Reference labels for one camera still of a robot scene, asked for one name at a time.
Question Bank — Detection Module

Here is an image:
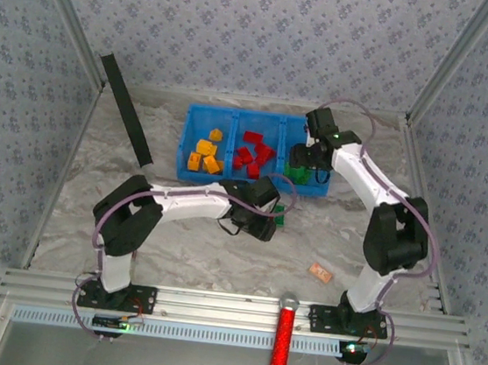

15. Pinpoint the small tan block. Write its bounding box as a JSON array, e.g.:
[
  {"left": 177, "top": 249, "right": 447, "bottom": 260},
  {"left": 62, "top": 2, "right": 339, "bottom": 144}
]
[{"left": 306, "top": 261, "right": 335, "bottom": 285}]

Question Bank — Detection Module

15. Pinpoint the blue three-compartment bin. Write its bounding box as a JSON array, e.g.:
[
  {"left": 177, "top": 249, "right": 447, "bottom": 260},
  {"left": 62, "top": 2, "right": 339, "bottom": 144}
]
[{"left": 173, "top": 102, "right": 338, "bottom": 198}]

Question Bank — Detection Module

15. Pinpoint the red glitter microphone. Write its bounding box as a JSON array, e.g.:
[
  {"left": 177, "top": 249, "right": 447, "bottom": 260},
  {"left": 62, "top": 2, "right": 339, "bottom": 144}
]
[{"left": 266, "top": 289, "right": 303, "bottom": 365}]

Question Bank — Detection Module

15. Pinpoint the black flat bar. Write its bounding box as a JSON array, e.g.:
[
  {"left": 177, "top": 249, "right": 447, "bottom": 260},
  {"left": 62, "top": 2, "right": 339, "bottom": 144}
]
[{"left": 87, "top": 52, "right": 166, "bottom": 171}]

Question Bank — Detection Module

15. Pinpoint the left gripper black camera cable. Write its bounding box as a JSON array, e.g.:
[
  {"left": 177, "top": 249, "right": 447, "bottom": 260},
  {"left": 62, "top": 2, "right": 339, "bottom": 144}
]
[{"left": 216, "top": 217, "right": 243, "bottom": 237}]

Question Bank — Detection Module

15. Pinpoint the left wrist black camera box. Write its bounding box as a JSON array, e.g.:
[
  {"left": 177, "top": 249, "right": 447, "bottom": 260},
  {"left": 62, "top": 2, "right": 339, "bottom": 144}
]
[{"left": 247, "top": 175, "right": 283, "bottom": 212}]

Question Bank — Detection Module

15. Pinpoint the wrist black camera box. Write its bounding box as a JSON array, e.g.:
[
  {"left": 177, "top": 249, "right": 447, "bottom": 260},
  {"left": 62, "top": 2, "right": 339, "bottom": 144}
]
[
  {"left": 304, "top": 105, "right": 337, "bottom": 137},
  {"left": 247, "top": 175, "right": 283, "bottom": 212}
]

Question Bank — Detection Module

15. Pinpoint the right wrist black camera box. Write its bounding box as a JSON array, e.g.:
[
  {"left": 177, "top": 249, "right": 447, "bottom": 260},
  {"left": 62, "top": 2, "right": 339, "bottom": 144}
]
[{"left": 304, "top": 105, "right": 337, "bottom": 137}]

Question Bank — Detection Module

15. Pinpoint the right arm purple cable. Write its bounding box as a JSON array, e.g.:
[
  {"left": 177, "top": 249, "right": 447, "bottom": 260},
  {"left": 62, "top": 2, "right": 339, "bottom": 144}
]
[{"left": 292, "top": 95, "right": 451, "bottom": 365}]

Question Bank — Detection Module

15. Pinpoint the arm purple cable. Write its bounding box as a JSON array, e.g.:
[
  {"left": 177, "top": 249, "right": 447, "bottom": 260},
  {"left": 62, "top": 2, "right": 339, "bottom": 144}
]
[
  {"left": 67, "top": 151, "right": 301, "bottom": 362},
  {"left": 292, "top": 95, "right": 451, "bottom": 365}
]

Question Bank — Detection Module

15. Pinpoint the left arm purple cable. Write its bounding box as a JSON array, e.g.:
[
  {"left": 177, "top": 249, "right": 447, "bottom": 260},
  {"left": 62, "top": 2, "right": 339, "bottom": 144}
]
[{"left": 67, "top": 151, "right": 301, "bottom": 362}]

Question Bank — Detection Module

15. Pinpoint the aluminium mounting rail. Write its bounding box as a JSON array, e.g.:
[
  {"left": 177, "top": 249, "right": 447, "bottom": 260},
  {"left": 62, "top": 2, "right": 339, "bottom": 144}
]
[{"left": 0, "top": 266, "right": 474, "bottom": 354}]

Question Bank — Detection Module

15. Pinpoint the aluminium side rail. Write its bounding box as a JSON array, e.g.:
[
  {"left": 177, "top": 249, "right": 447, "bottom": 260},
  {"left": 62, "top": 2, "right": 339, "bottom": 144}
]
[
  {"left": 378, "top": 116, "right": 472, "bottom": 317},
  {"left": 20, "top": 78, "right": 106, "bottom": 277}
]

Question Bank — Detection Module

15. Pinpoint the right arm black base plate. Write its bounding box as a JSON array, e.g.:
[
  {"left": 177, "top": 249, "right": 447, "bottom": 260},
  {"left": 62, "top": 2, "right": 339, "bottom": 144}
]
[{"left": 307, "top": 303, "right": 391, "bottom": 340}]

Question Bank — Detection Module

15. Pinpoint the slotted grey cable duct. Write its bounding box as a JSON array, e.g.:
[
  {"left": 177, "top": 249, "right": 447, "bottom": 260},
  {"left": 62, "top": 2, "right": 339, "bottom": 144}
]
[{"left": 11, "top": 302, "right": 342, "bottom": 358}]

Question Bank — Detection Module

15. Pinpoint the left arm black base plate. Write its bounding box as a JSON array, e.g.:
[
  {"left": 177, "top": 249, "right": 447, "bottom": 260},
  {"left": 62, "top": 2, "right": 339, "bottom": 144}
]
[{"left": 74, "top": 277, "right": 159, "bottom": 317}]

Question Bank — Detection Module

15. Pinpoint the aluminium cross rail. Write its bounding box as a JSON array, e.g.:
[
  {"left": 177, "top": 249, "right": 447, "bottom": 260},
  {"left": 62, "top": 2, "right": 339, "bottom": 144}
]
[{"left": 103, "top": 78, "right": 410, "bottom": 122}]

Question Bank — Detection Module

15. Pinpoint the aluminium corner post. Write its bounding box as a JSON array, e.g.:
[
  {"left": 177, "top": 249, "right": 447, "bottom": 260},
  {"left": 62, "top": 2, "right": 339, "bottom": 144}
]
[
  {"left": 403, "top": 0, "right": 488, "bottom": 135},
  {"left": 15, "top": 0, "right": 117, "bottom": 91}
]

